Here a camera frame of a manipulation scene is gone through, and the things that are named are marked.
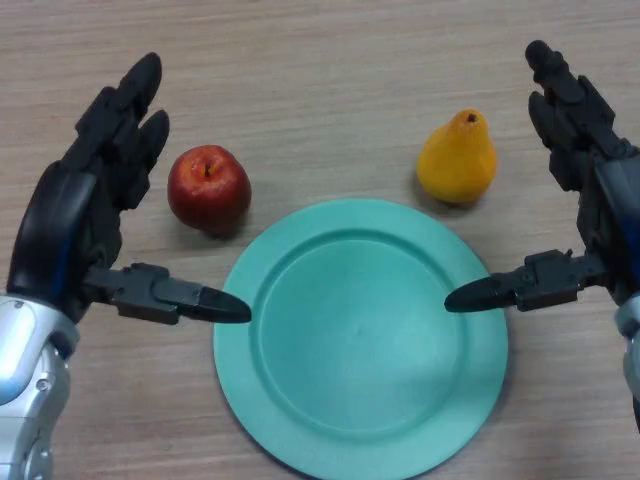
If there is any green round plate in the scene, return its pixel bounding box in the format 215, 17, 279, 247
213, 198, 509, 480

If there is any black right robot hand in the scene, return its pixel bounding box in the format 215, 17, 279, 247
443, 39, 640, 314

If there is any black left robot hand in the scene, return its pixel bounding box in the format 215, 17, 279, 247
5, 52, 252, 326

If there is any yellow pear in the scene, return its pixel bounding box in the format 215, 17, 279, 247
415, 108, 499, 205

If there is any red apple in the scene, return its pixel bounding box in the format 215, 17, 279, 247
166, 144, 253, 236

